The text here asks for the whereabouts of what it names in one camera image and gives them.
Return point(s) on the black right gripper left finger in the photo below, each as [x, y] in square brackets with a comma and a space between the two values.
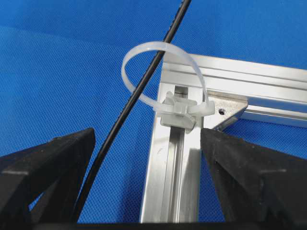
[41, 184]

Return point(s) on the aluminium extrusion frame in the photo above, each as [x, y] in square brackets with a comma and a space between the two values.
[275, 94]

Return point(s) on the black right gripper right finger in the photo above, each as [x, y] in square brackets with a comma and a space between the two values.
[255, 183]

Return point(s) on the translucent white zip tie loop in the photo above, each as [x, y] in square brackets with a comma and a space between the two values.
[174, 111]

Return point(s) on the silver corner bracket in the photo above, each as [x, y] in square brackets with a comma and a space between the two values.
[227, 112]

